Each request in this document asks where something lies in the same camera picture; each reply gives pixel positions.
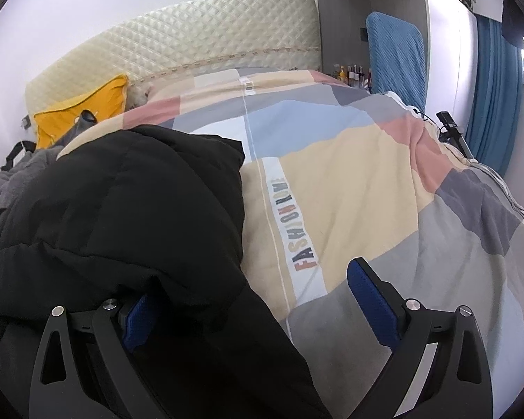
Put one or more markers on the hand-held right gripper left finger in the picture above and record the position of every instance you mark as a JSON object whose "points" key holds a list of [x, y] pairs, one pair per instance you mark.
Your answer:
{"points": [[137, 321]]}

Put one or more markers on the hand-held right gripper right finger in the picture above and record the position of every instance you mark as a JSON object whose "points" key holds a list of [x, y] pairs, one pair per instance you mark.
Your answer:
{"points": [[371, 301]]}

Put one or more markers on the black puffer jacket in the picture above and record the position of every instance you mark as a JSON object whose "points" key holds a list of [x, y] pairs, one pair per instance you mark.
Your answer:
{"points": [[113, 209]]}

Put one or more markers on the pastel patchwork quilt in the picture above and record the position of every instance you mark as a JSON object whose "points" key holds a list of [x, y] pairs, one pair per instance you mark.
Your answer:
{"points": [[353, 183]]}

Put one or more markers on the grey fleece garment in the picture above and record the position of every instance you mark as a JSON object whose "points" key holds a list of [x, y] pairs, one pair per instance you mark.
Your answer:
{"points": [[22, 170]]}

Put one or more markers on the black tripod stand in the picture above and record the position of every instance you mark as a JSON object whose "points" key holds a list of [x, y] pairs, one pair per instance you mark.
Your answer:
{"points": [[446, 121]]}

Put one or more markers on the group of small bottles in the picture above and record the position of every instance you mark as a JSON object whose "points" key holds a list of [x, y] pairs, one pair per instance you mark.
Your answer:
{"points": [[351, 76]]}

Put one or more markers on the yellow pillow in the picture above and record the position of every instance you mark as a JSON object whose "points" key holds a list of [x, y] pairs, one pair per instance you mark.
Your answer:
{"points": [[107, 96]]}

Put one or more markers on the blue curtain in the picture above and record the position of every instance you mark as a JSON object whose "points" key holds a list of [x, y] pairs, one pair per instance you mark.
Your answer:
{"points": [[493, 96]]}

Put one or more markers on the blue ribbed cloth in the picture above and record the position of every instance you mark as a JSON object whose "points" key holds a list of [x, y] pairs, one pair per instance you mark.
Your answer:
{"points": [[397, 61]]}

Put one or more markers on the cream quilted headboard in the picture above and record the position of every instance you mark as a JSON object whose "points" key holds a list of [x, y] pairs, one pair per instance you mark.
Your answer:
{"points": [[201, 39]]}

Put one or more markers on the grey wardrobe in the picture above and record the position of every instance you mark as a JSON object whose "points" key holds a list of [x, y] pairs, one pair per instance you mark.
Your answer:
{"points": [[340, 8]]}

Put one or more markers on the black hanging garment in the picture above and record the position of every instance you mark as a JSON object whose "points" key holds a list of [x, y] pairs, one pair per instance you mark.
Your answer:
{"points": [[513, 22]]}

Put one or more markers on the wall socket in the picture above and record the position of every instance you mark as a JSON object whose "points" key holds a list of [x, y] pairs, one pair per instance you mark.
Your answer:
{"points": [[26, 122]]}

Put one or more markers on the dark wall switch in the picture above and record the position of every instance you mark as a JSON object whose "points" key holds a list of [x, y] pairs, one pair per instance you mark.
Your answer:
{"points": [[363, 35]]}

